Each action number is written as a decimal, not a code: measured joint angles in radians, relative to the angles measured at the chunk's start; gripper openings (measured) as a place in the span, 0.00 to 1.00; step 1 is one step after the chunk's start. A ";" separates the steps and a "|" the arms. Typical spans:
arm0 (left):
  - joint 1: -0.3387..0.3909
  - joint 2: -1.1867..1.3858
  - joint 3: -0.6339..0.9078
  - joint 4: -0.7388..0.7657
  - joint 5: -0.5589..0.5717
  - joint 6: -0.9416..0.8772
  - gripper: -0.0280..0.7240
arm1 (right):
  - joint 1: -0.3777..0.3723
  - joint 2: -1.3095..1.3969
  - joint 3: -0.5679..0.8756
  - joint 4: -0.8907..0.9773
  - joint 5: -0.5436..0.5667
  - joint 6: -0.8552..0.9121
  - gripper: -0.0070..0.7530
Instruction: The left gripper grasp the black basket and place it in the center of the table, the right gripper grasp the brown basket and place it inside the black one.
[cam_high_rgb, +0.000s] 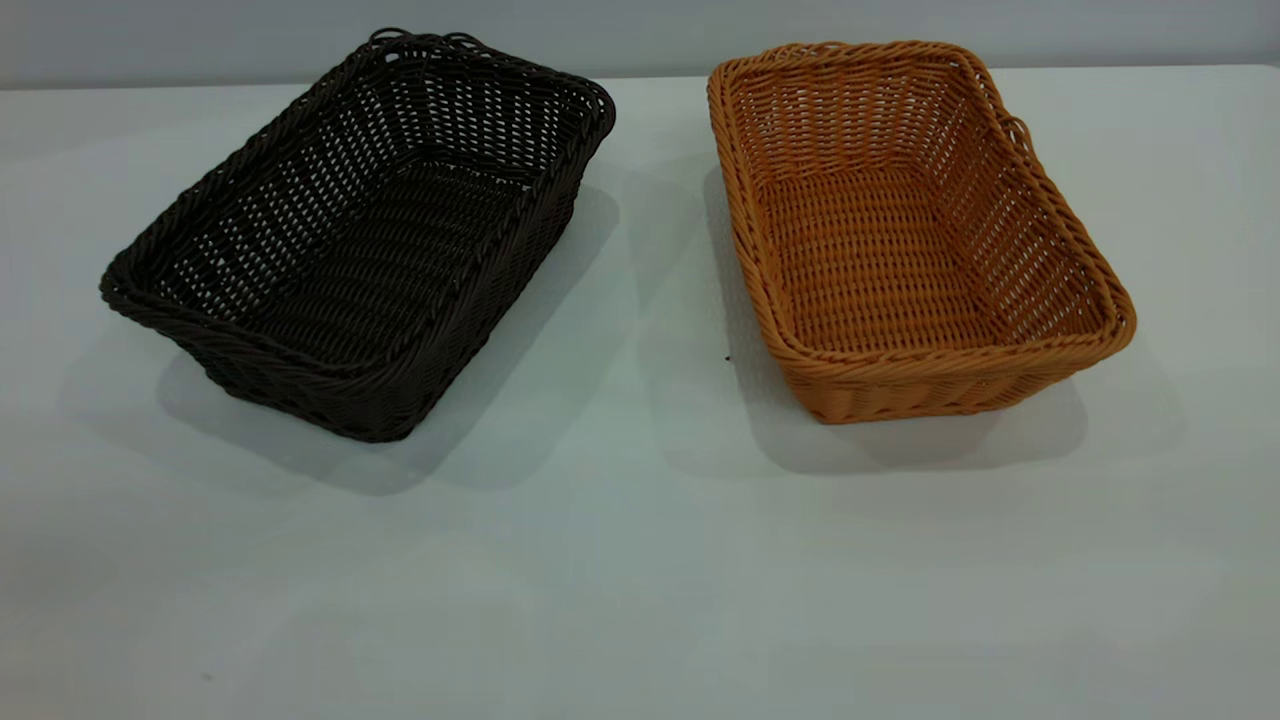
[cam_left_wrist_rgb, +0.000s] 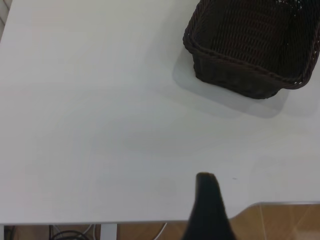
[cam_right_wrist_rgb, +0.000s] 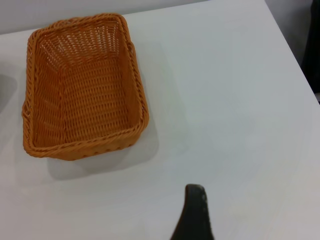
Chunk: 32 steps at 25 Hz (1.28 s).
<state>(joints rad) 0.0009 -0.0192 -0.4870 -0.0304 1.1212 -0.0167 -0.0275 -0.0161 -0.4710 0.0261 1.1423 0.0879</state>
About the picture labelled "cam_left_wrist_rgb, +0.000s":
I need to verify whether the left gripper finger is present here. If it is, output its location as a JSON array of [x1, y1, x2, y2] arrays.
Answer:
[[181, 172, 238, 240]]

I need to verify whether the black wicker basket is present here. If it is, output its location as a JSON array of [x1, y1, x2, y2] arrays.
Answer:
[[182, 0, 320, 100]]

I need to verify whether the white table leg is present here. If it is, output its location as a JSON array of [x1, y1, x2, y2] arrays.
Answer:
[[99, 223, 118, 240]]

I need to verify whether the white floor cable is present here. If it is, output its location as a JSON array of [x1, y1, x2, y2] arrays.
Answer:
[[153, 221, 168, 238], [83, 224, 96, 237]]

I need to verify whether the black floor cable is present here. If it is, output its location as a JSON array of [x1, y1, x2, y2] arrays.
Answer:
[[48, 224, 88, 240]]

